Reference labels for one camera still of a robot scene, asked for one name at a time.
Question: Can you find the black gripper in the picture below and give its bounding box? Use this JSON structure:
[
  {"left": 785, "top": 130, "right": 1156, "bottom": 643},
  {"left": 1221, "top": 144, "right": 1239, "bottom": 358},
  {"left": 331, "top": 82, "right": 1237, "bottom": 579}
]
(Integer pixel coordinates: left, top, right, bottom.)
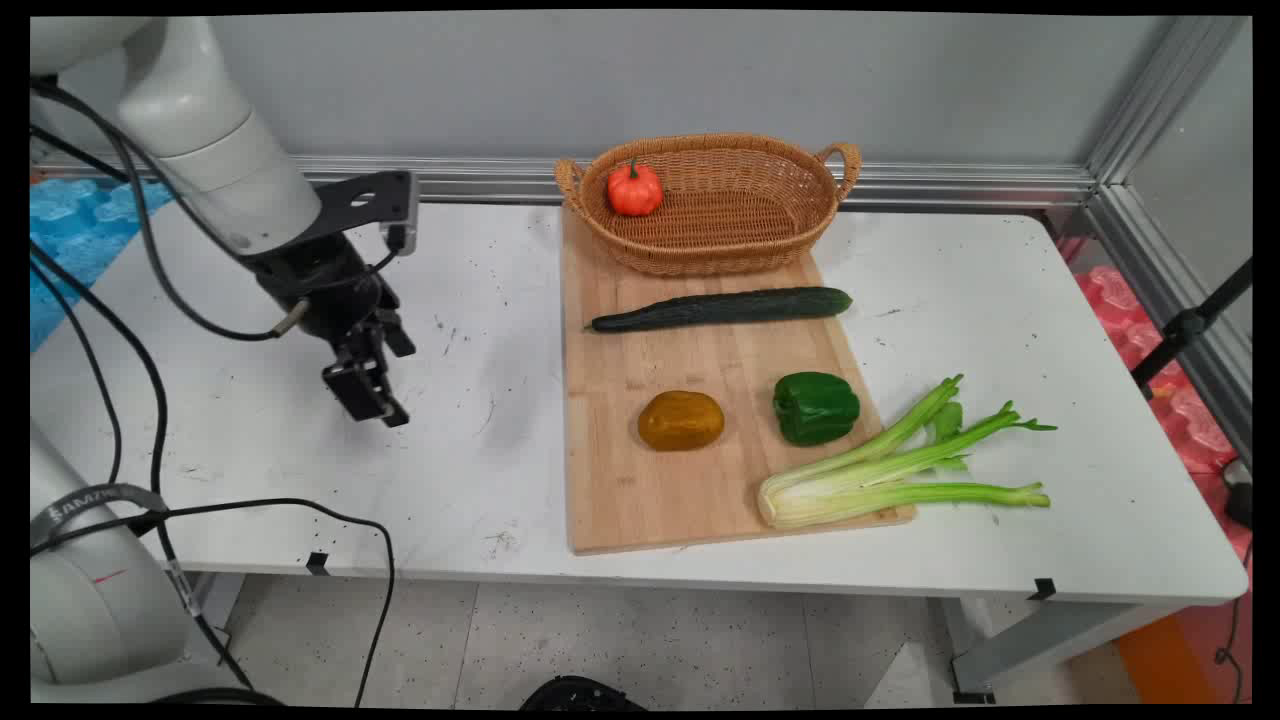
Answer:
[{"left": 250, "top": 232, "right": 418, "bottom": 429}]

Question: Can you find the brown potato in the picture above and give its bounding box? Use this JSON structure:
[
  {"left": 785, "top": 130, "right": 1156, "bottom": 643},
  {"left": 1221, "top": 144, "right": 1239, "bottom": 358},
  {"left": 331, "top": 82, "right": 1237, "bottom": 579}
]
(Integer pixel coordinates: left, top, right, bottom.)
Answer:
[{"left": 637, "top": 390, "right": 726, "bottom": 452}]

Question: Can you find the bamboo cutting board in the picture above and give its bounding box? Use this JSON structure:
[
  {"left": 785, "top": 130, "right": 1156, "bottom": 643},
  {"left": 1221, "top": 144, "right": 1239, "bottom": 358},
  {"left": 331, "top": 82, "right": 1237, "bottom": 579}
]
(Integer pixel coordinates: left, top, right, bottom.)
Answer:
[{"left": 560, "top": 205, "right": 918, "bottom": 557}]

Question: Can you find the red-orange tomato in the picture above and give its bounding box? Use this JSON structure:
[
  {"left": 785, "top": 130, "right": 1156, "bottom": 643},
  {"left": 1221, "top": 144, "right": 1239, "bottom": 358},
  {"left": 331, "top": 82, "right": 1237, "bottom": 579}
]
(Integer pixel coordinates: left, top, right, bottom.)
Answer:
[{"left": 607, "top": 157, "right": 665, "bottom": 218}]

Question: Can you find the blue foam mat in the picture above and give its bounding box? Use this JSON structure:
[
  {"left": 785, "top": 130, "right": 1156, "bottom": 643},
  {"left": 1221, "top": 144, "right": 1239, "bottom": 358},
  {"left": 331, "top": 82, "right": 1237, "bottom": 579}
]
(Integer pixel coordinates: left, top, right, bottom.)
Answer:
[{"left": 30, "top": 176, "right": 176, "bottom": 353}]

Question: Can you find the dark green cucumber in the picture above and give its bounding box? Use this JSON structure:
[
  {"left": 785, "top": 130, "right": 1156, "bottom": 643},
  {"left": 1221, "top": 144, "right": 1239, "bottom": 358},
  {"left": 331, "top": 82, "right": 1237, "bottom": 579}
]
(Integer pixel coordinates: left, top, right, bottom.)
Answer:
[{"left": 585, "top": 286, "right": 854, "bottom": 334}]

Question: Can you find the woven wicker basket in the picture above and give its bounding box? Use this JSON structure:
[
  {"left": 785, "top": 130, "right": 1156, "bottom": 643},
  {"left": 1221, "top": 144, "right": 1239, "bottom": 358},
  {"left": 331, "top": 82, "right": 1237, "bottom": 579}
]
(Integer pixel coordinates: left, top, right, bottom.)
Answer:
[{"left": 554, "top": 133, "right": 863, "bottom": 278}]

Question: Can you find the black round floor object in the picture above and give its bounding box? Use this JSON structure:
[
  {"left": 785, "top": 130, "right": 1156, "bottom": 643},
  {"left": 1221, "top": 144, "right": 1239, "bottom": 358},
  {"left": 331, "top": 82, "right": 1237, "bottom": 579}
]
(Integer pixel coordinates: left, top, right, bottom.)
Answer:
[{"left": 519, "top": 675, "right": 648, "bottom": 712}]

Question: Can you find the green bell pepper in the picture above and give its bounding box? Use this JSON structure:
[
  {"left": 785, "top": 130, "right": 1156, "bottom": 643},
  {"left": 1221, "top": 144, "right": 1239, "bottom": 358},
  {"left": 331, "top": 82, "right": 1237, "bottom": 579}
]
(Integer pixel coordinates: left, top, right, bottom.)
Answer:
[{"left": 772, "top": 371, "right": 862, "bottom": 447}]

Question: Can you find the light green celery bunch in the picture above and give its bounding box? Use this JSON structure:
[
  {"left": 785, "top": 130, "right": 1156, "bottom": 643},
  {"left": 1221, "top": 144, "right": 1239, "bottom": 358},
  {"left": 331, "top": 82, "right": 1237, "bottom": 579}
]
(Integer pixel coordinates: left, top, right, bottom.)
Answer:
[{"left": 757, "top": 374, "right": 1058, "bottom": 531}]

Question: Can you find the grey metal table leg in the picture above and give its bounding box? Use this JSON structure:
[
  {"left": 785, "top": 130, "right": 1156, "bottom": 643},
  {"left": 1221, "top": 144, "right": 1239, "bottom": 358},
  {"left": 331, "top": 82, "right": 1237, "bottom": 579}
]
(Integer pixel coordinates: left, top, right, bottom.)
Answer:
[{"left": 940, "top": 598, "right": 1191, "bottom": 706}]

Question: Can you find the red foam mat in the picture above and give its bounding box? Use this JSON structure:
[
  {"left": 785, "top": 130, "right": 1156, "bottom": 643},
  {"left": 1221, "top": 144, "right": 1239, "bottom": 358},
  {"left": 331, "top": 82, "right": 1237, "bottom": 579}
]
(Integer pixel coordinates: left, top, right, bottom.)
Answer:
[{"left": 1058, "top": 236, "right": 1253, "bottom": 561}]

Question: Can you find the black tripod stand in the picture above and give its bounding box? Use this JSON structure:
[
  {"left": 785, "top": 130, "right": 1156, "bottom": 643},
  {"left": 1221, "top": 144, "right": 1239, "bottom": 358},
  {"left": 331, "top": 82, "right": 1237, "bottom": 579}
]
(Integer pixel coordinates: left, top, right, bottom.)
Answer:
[{"left": 1130, "top": 257, "right": 1253, "bottom": 401}]

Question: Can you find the orange floor mat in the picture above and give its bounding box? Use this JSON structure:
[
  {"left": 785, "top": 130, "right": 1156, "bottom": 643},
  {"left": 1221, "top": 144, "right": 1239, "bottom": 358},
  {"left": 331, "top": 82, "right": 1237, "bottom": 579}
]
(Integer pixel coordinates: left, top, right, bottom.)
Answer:
[{"left": 1113, "top": 608, "right": 1233, "bottom": 706}]

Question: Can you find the long black looping cable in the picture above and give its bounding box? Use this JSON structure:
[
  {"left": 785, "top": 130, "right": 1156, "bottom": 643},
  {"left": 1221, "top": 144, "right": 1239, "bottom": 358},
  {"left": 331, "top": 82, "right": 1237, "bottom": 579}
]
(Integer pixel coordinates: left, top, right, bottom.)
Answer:
[{"left": 30, "top": 496, "right": 397, "bottom": 707}]

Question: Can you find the horizontal aluminium frame rail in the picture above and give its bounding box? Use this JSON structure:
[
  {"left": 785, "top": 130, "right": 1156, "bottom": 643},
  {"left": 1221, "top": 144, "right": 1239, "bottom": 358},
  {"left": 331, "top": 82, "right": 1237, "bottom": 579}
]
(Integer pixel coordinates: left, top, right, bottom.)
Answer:
[{"left": 30, "top": 150, "right": 1101, "bottom": 212}]

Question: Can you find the black cable with white label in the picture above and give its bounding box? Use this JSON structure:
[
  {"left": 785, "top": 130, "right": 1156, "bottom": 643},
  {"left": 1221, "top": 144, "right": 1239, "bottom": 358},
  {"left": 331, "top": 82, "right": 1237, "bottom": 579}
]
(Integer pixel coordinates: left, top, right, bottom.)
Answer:
[{"left": 30, "top": 245, "right": 256, "bottom": 693}]

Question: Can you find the black cable with silver plug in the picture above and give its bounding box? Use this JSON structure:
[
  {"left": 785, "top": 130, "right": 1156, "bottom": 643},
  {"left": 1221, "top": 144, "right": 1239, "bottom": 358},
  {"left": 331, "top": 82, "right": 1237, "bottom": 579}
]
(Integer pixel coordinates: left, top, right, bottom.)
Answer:
[{"left": 30, "top": 82, "right": 311, "bottom": 343}]

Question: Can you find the grey printed cable strap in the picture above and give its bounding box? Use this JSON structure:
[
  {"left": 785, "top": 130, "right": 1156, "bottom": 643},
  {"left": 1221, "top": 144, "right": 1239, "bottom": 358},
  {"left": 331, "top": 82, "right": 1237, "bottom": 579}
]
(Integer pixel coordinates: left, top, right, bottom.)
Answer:
[{"left": 30, "top": 483, "right": 170, "bottom": 549}]

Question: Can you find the slanted aluminium frame post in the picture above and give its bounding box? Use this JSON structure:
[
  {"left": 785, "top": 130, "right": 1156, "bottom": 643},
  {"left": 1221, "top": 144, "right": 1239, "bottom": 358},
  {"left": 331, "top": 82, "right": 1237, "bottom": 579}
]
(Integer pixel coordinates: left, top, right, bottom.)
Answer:
[{"left": 1084, "top": 15, "right": 1253, "bottom": 466}]

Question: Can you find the thin black floor cable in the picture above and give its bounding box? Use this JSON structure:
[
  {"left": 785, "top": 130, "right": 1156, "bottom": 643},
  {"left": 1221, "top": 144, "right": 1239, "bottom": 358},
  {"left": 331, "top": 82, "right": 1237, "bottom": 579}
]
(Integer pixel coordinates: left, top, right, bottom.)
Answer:
[{"left": 1213, "top": 540, "right": 1253, "bottom": 703}]

